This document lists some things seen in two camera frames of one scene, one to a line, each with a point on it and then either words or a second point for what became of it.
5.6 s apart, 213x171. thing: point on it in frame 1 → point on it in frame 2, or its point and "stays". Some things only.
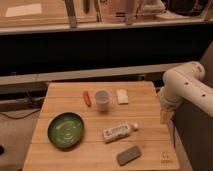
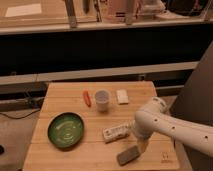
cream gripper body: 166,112 → 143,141
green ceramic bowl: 65,130 stays
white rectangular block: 122,96 stays
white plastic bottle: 117,132 stays
